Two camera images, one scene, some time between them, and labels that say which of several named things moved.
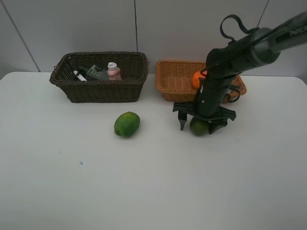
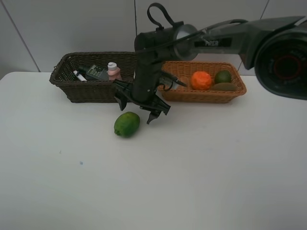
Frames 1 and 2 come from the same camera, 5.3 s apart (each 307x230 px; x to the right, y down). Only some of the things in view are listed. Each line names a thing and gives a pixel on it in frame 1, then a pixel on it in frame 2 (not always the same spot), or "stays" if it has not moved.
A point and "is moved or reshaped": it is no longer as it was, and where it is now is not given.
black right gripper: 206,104 -> 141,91
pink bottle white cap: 114,72 stays
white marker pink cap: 79,76 stays
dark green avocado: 199,127 is moved or reshaped
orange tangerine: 195,79 stays
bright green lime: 126,124 stays
